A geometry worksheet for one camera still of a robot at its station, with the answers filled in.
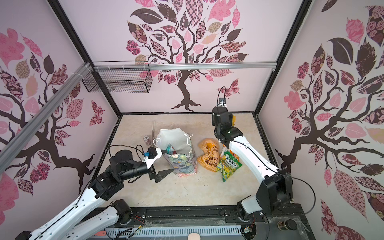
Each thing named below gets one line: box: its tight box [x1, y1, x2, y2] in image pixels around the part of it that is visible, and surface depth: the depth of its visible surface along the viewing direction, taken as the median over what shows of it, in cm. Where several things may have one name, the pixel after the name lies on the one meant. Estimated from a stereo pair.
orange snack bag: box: [197, 138, 220, 173], surface depth 92 cm
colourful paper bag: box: [153, 127, 198, 178], surface depth 82 cm
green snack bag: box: [216, 150, 243, 183], surface depth 89 cm
